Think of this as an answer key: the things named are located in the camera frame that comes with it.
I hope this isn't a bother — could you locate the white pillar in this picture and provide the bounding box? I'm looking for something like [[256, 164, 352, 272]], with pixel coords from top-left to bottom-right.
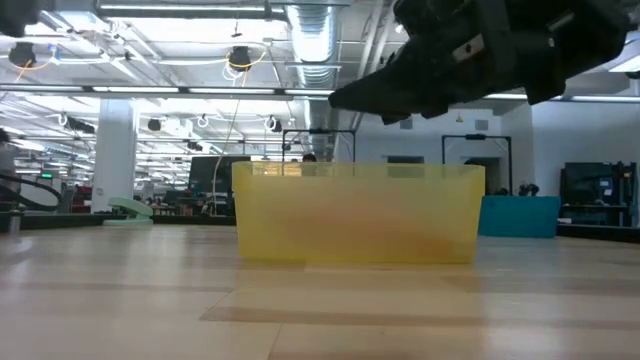
[[91, 97, 140, 214]]

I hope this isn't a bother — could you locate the yellow translucent plastic bin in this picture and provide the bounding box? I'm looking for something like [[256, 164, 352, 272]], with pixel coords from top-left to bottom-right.
[[231, 160, 487, 265]]

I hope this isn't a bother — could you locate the black ceiling camera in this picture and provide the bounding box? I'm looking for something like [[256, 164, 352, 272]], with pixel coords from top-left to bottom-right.
[[228, 45, 253, 71], [9, 42, 37, 69]]

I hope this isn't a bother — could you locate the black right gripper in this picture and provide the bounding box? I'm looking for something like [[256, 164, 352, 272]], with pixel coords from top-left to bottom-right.
[[327, 0, 569, 127]]

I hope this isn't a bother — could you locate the black equipment shelf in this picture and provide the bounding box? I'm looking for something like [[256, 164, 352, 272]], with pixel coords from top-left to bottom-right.
[[559, 160, 640, 229]]

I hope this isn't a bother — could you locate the black aluminium table frame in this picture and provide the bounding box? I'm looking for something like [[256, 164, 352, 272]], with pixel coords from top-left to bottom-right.
[[0, 211, 640, 245]]

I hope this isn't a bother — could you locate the black stand frame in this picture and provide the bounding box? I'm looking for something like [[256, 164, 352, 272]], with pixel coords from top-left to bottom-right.
[[441, 133, 514, 190]]

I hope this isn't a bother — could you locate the mint green stapler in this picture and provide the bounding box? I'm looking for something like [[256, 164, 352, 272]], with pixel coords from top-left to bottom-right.
[[102, 195, 155, 227]]

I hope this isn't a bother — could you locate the black background monitor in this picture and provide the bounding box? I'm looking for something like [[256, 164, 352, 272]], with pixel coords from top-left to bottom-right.
[[188, 155, 236, 195]]

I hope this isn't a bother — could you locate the blue plastic bin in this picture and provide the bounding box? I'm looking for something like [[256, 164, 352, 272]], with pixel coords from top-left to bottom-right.
[[478, 195, 562, 239]]

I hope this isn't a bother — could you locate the long ceiling light bar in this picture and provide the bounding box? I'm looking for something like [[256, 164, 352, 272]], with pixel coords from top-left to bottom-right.
[[0, 83, 336, 100]]

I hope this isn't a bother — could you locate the silver air duct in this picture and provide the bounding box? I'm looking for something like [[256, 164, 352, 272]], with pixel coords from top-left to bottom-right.
[[284, 0, 346, 160]]

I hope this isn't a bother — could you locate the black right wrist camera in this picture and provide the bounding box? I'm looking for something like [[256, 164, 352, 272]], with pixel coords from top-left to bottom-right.
[[393, 0, 479, 40]]

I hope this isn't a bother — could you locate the white cabinet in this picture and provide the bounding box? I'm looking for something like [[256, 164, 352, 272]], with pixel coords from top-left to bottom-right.
[[19, 172, 64, 209]]

